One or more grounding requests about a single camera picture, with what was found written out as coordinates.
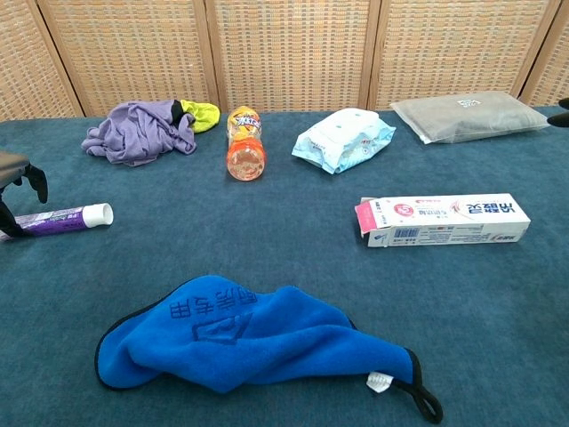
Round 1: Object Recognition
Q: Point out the white toothpaste carton box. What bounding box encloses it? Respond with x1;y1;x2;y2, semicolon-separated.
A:
354;192;532;248

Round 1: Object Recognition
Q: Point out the orange drink plastic bottle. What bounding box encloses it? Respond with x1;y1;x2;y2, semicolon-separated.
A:
226;105;267;181

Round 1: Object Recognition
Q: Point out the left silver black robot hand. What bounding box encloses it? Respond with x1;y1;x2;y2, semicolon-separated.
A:
0;150;49;239

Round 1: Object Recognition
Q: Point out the light blue wet wipes pack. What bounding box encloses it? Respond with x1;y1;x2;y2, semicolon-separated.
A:
291;109;397;175

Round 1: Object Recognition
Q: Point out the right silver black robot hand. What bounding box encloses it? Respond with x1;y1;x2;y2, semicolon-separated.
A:
547;98;569;127

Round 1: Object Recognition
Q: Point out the yellow-green and black sock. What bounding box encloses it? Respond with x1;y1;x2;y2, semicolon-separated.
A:
171;99;221;134

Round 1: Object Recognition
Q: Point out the woven wooden folding screen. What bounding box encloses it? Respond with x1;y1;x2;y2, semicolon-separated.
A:
0;0;569;122

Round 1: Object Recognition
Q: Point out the purple toothpaste tube white cap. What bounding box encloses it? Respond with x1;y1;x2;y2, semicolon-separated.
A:
0;203;115;244

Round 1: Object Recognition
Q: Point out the grey cloth in clear bag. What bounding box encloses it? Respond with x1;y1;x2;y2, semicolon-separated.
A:
389;91;552;145

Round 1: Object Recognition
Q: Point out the crumpled purple cloth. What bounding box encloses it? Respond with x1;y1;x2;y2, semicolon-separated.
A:
81;100;197;167

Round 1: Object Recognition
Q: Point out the blue microfibre towel black trim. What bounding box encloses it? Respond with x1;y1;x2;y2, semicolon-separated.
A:
94;274;445;424

